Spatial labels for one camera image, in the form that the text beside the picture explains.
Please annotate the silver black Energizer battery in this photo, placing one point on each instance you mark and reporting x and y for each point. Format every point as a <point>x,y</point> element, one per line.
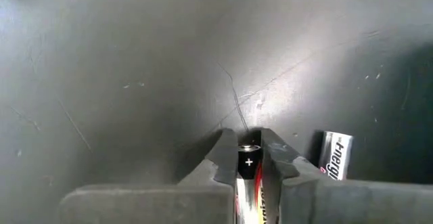
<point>335,156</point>
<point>248,183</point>

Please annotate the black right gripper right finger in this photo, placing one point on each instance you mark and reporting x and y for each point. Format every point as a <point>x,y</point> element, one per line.
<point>338,203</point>

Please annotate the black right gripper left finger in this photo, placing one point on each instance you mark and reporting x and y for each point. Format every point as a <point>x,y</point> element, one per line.
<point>189,197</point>

